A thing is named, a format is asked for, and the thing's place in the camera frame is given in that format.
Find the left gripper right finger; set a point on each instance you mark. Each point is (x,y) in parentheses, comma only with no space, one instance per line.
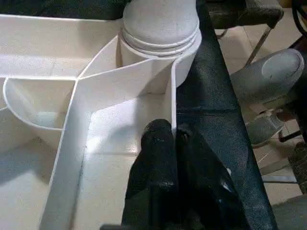
(206,191)

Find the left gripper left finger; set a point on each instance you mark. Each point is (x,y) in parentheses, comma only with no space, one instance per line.
(153,182)

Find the white plastic table top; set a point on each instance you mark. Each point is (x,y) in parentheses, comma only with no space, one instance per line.
(48,96)

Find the white plastic table leg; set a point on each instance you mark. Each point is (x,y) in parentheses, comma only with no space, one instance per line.
(160,21)

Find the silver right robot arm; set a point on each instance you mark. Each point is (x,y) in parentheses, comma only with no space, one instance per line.
(268,76)

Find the black work mat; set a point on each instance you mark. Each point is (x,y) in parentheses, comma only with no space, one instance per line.
(211,96)

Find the dark padded stool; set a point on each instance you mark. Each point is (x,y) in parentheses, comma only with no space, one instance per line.
(240,12)

